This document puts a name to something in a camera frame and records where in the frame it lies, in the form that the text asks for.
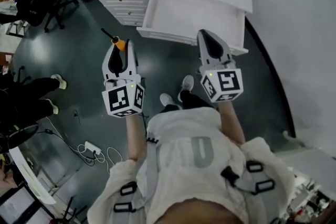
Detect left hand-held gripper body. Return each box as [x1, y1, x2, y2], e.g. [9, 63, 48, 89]
[101, 72, 145, 119]

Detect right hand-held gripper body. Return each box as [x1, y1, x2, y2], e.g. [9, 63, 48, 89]
[198, 58, 244, 104]

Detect orange and black screwdriver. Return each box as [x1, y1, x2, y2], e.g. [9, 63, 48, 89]
[101, 28, 127, 52]

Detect white drawer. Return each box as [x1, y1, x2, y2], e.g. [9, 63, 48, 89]
[136, 0, 249, 56]

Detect person's left forearm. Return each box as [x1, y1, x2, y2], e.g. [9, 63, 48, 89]
[125, 109, 148, 162]

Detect person's right forearm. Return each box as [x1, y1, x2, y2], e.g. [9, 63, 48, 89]
[217, 100, 246, 145]

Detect person's right white shoe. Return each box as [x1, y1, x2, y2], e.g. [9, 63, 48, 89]
[177, 74, 195, 102]

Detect person's white shoe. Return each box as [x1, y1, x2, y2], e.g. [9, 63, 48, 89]
[160, 93, 175, 107]
[177, 74, 195, 102]

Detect person's black trousers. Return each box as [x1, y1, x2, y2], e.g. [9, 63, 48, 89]
[159, 90, 215, 114]

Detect person's left white shoe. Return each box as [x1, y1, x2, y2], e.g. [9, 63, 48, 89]
[160, 93, 175, 107]

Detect white power strip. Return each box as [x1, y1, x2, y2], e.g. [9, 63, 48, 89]
[84, 140, 102, 156]

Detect black office chair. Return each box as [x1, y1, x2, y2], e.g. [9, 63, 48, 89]
[15, 0, 80, 34]

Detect person's white sweater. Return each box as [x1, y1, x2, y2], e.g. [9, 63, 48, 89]
[87, 106, 296, 224]

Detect white side table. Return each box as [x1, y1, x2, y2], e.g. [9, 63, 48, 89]
[7, 146, 57, 206]

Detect white cable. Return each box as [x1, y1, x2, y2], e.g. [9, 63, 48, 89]
[46, 116, 124, 174]

